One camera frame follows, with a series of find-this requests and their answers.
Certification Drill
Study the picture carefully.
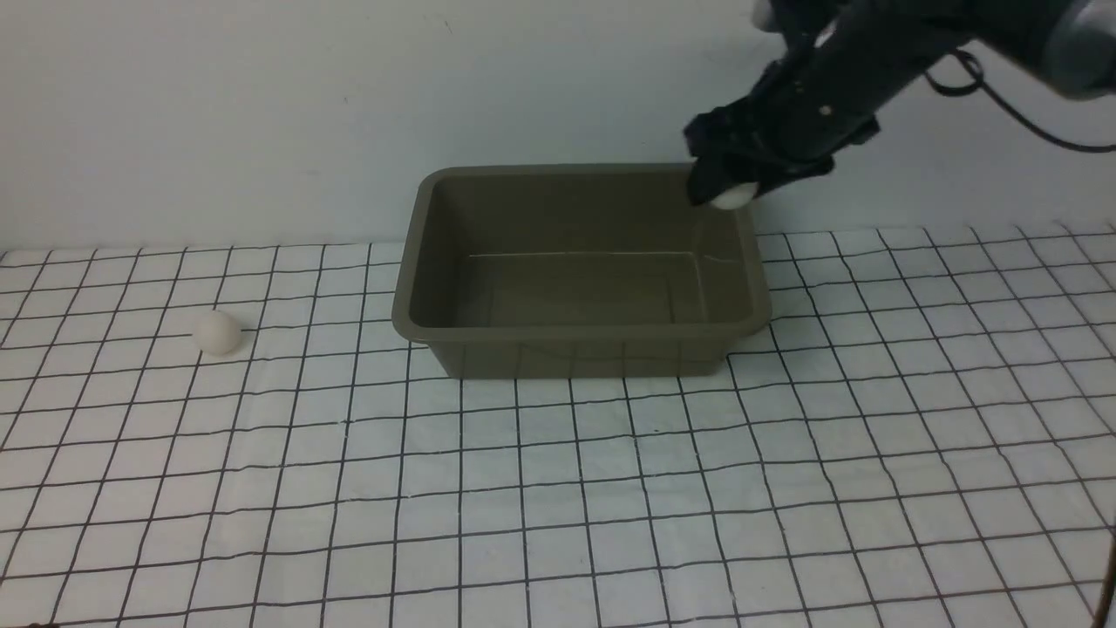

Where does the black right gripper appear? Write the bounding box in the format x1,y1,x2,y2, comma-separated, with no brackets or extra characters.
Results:
683,17,946,207

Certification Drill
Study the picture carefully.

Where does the white table-tennis ball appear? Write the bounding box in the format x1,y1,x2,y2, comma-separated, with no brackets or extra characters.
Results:
192,310,243,355
709,181,759,212

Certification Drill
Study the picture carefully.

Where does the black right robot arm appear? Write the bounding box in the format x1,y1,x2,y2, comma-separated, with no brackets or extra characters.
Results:
683,1,1113,211

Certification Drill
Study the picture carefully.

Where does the olive green plastic bin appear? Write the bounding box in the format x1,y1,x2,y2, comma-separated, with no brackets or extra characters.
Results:
391,164,771,380

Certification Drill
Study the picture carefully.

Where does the white black-grid tablecloth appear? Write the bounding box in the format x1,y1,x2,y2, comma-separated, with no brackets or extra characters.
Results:
1,225,1115,627

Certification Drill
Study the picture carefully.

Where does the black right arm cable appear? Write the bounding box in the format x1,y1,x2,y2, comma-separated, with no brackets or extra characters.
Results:
924,51,1116,154

